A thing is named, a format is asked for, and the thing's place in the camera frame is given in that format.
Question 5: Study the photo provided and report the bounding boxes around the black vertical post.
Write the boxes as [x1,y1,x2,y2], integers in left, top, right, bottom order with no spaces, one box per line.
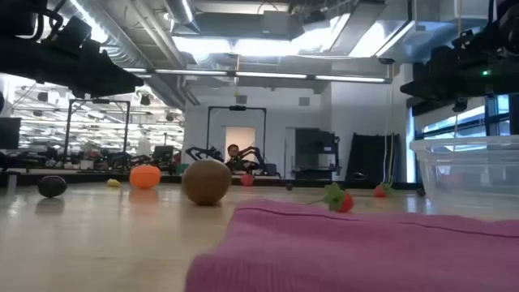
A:
[508,92,519,135]

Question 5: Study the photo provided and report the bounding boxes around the black standing panel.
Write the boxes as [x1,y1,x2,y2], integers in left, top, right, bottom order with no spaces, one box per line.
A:
[347,132,401,184]

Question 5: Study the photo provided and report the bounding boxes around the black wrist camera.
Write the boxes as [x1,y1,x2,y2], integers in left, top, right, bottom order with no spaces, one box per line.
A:
[59,15,93,46]
[450,28,476,49]

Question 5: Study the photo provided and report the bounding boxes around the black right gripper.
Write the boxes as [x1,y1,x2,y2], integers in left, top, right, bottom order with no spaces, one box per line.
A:
[399,39,519,118]

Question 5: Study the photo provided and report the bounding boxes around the person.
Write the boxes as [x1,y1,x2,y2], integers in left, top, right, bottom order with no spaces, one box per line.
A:
[225,144,249,174]

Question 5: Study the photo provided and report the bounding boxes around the black aluminium table frame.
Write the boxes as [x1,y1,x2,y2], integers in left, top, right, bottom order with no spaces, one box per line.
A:
[0,170,422,191]

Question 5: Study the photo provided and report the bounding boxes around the orange toy tangerine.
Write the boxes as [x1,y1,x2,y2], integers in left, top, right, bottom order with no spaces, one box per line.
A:
[129,164,162,190]

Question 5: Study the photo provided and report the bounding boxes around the black equipment cabinet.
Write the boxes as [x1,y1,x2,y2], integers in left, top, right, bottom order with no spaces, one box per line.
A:
[294,127,341,180]

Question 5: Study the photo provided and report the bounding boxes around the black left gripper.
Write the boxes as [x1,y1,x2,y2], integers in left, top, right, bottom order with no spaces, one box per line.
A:
[0,36,145,100]

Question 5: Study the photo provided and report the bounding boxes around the dark oval toy fruit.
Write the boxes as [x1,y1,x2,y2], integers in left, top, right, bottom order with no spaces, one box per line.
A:
[36,174,68,199]

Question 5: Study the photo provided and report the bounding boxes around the brown toy kiwi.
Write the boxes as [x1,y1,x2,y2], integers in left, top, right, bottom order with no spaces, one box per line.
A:
[181,159,233,207]

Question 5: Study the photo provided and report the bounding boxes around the long ceiling light fixture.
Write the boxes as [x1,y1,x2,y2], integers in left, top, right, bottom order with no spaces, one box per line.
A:
[121,67,393,85]

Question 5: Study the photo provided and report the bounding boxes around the dark background monitor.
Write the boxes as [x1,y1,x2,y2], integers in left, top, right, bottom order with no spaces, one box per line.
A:
[0,117,22,151]

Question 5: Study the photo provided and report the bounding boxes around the clear plastic tupperware container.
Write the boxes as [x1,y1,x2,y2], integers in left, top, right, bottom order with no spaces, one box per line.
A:
[410,135,519,222]

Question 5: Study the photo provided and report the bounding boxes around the black gantry frame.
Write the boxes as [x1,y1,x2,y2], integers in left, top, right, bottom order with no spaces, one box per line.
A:
[63,98,131,163]
[205,105,268,163]

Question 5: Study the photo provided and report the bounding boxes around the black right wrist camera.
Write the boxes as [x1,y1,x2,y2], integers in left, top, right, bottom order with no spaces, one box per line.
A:
[450,28,476,49]

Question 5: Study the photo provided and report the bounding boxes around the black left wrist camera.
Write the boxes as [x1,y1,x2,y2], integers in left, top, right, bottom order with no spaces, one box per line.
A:
[59,15,93,46]

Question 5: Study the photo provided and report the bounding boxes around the purple-pink knitted cloth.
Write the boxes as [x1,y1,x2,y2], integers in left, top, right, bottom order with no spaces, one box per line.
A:
[184,198,519,292]

